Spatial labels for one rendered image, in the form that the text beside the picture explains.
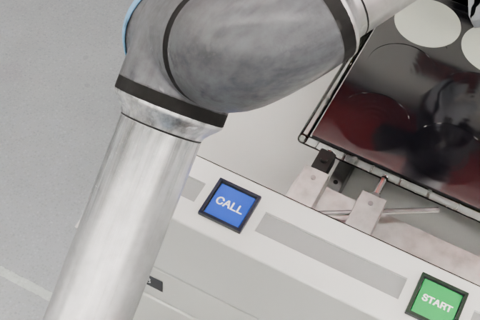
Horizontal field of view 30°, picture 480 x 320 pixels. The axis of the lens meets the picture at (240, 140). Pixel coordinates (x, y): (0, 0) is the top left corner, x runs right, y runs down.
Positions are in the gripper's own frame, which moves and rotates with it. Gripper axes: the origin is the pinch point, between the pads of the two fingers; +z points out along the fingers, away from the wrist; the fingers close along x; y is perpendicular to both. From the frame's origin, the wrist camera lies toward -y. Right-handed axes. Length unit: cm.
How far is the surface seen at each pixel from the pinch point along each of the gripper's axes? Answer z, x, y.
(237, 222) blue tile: 0.9, -24.9, -39.7
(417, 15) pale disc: 7.4, 8.8, -3.2
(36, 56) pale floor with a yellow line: 97, 93, -62
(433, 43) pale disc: 7.4, 2.8, -2.8
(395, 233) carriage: 9.3, -25.6, -18.6
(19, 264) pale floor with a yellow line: 97, 30, -72
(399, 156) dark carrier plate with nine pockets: 7.3, -15.6, -14.8
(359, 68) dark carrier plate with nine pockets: 7.3, 0.2, -15.3
